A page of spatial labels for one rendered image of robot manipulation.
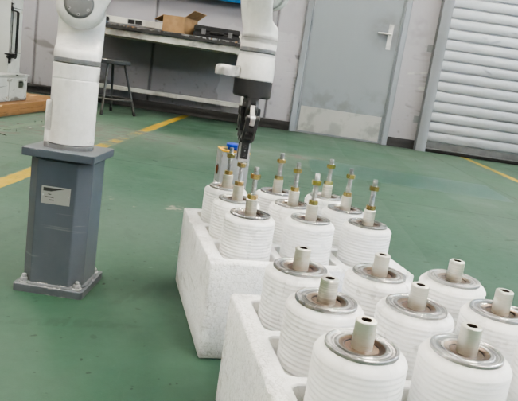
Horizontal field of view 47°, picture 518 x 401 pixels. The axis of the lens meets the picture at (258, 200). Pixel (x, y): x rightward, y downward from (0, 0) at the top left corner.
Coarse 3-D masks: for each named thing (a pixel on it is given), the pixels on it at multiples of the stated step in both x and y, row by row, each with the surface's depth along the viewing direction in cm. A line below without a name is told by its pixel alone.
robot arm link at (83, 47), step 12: (60, 24) 121; (60, 36) 121; (72, 36) 121; (84, 36) 121; (96, 36) 122; (60, 48) 117; (72, 48) 117; (84, 48) 118; (96, 48) 121; (60, 60) 117; (72, 60) 116; (84, 60) 117; (96, 60) 119
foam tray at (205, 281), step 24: (192, 216) 131; (192, 240) 123; (216, 240) 116; (192, 264) 121; (216, 264) 103; (240, 264) 104; (264, 264) 106; (336, 264) 112; (192, 288) 118; (216, 288) 104; (240, 288) 105; (192, 312) 116; (216, 312) 105; (192, 336) 114; (216, 336) 106
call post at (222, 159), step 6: (216, 156) 151; (222, 156) 145; (216, 162) 150; (222, 162) 145; (234, 162) 146; (246, 162) 146; (222, 168) 145; (234, 168) 146; (246, 168) 147; (216, 174) 149; (222, 174) 146; (234, 174) 146; (246, 174) 147; (216, 180) 148; (222, 180) 146; (234, 180) 147; (246, 180) 147
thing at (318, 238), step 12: (288, 216) 114; (288, 228) 111; (300, 228) 109; (312, 228) 109; (324, 228) 110; (288, 240) 111; (300, 240) 109; (312, 240) 109; (324, 240) 110; (288, 252) 111; (312, 252) 110; (324, 252) 111; (324, 264) 112
